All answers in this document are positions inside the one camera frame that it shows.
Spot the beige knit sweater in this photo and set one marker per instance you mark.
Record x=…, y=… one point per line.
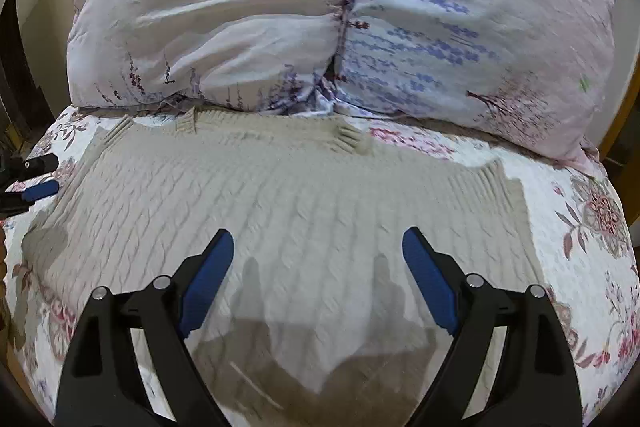
x=319, y=321

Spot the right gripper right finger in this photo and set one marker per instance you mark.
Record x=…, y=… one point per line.
x=438, y=277

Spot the wooden headboard frame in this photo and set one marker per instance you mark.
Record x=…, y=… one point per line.
x=620, y=95

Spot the white floral bedspread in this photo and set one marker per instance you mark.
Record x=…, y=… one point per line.
x=578, y=229

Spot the pink floral pillow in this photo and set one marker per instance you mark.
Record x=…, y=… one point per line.
x=532, y=72

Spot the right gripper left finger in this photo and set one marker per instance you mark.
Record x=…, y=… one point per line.
x=198, y=279

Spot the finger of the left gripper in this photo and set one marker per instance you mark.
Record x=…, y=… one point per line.
x=41, y=164
x=41, y=191

